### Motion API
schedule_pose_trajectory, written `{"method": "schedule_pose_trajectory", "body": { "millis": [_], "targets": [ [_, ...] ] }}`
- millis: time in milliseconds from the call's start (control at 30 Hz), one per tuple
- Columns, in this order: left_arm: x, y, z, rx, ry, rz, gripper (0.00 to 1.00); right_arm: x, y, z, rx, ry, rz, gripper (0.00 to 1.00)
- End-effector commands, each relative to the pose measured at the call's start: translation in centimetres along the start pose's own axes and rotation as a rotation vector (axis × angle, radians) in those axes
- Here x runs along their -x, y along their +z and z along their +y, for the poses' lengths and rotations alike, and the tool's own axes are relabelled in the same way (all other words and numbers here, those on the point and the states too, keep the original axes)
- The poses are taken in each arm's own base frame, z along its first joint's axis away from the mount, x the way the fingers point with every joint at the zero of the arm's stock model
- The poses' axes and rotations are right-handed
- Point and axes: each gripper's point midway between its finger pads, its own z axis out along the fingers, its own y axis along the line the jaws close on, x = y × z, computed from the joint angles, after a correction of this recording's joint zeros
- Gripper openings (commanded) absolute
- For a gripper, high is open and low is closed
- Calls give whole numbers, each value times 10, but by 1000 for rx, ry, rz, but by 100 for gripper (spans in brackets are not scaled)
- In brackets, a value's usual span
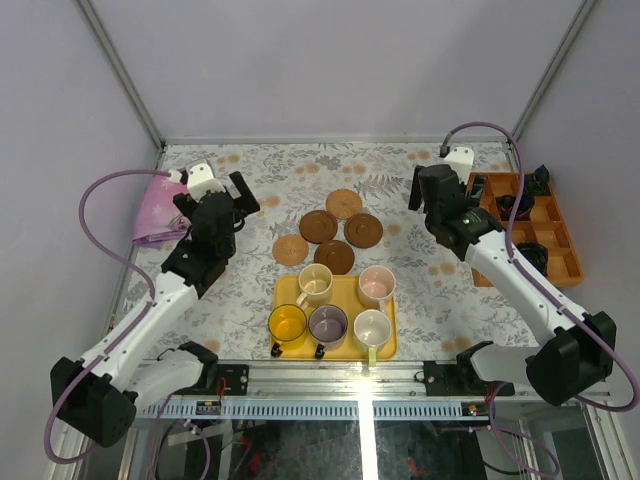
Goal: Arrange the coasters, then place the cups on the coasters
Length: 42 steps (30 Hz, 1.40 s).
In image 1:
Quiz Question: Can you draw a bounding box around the purple mug black handle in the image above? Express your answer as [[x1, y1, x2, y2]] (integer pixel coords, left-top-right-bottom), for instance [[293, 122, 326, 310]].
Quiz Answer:
[[308, 304, 349, 360]]

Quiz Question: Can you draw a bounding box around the black folded item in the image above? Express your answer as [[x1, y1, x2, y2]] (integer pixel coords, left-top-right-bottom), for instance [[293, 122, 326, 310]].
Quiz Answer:
[[496, 193, 535, 221], [516, 242, 549, 276]]

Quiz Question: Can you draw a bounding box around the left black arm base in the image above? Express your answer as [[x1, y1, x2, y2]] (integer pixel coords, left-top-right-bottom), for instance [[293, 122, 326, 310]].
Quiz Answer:
[[198, 364, 250, 398]]

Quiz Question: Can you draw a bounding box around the black folded item lower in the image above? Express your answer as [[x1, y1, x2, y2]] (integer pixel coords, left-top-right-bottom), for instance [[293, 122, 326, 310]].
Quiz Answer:
[[516, 242, 549, 276]]

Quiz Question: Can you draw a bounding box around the pink star cloth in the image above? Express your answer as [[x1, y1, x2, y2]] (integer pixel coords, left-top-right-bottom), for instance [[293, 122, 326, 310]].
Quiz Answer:
[[133, 175, 191, 247]]

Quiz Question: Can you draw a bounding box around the woven tan coaster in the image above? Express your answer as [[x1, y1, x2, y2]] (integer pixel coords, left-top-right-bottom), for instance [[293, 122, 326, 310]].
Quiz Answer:
[[272, 234, 309, 266], [326, 189, 363, 220]]

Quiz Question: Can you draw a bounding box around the yellow plastic tray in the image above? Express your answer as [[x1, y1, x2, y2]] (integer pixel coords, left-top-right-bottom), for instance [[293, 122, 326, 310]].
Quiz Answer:
[[271, 275, 398, 362]]

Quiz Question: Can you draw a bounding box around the white mug green handle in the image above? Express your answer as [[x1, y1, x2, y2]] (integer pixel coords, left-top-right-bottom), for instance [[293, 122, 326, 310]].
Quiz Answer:
[[354, 309, 393, 367]]

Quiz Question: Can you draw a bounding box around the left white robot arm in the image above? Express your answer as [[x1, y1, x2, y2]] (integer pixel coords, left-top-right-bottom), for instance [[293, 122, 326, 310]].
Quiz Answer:
[[45, 163, 260, 447]]

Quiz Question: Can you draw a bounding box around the black folded item corner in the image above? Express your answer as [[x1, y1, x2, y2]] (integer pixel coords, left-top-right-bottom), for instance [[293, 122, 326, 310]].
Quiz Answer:
[[524, 165, 551, 196]]

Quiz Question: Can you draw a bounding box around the yellow mug black handle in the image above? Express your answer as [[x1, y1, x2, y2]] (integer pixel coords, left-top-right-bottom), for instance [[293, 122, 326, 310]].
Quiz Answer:
[[268, 304, 308, 358]]

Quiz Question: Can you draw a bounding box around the cream mug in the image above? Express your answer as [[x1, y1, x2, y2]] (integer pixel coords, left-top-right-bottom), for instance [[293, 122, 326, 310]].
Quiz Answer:
[[296, 263, 333, 309]]

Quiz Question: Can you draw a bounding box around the aluminium front rail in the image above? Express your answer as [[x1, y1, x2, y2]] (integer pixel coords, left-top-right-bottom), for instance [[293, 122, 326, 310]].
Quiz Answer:
[[134, 359, 616, 420]]

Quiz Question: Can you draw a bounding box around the black folded item middle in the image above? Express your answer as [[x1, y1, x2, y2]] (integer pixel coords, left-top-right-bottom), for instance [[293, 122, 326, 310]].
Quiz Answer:
[[496, 193, 535, 221]]

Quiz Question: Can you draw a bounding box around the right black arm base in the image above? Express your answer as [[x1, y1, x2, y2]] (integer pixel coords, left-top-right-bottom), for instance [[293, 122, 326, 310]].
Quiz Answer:
[[423, 359, 498, 398]]

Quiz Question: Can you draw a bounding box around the pink mug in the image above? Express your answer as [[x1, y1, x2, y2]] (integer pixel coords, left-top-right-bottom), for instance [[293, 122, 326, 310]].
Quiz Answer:
[[358, 265, 397, 313]]

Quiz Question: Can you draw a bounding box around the dark brown coaster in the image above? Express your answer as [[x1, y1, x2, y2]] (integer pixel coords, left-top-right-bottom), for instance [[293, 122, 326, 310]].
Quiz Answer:
[[344, 213, 384, 249], [299, 210, 338, 244], [314, 240, 355, 275]]

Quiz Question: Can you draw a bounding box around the dark brown coaster bottom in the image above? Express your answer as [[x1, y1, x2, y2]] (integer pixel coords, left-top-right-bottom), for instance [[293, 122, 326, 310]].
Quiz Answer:
[[314, 240, 355, 275]]

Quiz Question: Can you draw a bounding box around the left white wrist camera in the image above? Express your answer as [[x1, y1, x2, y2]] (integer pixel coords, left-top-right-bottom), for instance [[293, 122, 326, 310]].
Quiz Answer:
[[186, 161, 226, 202]]

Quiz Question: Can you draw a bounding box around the orange compartment organizer box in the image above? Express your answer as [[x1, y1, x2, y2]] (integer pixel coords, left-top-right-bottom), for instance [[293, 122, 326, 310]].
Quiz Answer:
[[467, 172, 584, 288]]

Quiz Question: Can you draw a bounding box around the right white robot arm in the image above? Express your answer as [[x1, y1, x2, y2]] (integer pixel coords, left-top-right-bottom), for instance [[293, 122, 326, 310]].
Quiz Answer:
[[408, 164, 617, 406]]

